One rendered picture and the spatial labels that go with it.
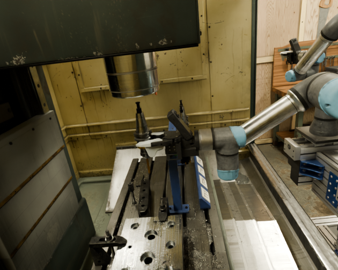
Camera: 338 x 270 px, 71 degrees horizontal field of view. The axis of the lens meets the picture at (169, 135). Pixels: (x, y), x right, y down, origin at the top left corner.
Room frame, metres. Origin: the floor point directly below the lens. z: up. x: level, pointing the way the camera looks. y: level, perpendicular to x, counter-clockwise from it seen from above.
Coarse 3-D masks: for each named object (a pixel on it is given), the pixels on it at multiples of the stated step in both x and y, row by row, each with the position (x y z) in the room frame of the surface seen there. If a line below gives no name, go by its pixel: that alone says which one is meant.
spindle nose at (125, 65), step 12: (108, 60) 0.70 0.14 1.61; (120, 60) 0.68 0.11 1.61; (132, 60) 0.68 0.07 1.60; (144, 60) 0.69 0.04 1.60; (156, 60) 0.74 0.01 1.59; (108, 72) 0.71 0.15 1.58; (120, 72) 0.68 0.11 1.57; (132, 72) 0.68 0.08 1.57; (144, 72) 0.69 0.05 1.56; (156, 72) 0.73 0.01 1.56; (108, 84) 0.72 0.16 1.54; (120, 84) 0.68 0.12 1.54; (132, 84) 0.68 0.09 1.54; (144, 84) 0.69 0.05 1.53; (156, 84) 0.72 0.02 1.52; (120, 96) 0.69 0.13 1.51; (132, 96) 0.68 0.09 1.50
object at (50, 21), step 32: (0, 0) 0.65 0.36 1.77; (32, 0) 0.65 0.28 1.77; (64, 0) 0.64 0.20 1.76; (96, 0) 0.64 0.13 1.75; (128, 0) 0.63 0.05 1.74; (160, 0) 0.62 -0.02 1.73; (192, 0) 0.62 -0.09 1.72; (0, 32) 0.66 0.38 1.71; (32, 32) 0.65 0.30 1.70; (64, 32) 0.64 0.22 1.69; (96, 32) 0.64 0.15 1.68; (128, 32) 0.63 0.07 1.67; (160, 32) 0.62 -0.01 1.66; (192, 32) 0.62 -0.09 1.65; (0, 64) 0.66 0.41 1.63; (32, 64) 0.66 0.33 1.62
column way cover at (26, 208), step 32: (32, 128) 0.86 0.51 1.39; (0, 160) 0.67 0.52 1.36; (32, 160) 0.80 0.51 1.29; (64, 160) 1.00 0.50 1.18; (0, 192) 0.62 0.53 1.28; (32, 192) 0.75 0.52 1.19; (64, 192) 0.94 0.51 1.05; (0, 224) 0.58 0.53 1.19; (32, 224) 0.69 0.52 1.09; (64, 224) 0.86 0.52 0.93; (0, 256) 0.56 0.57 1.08; (32, 256) 0.64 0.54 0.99
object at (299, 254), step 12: (240, 168) 1.59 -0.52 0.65; (252, 168) 1.53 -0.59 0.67; (252, 180) 1.40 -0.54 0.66; (264, 192) 1.24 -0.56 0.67; (276, 204) 1.11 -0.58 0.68; (276, 216) 1.02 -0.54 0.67; (288, 228) 0.92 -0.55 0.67; (288, 240) 0.86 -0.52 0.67; (300, 252) 0.78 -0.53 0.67; (300, 264) 0.73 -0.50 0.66; (312, 264) 0.71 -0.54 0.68
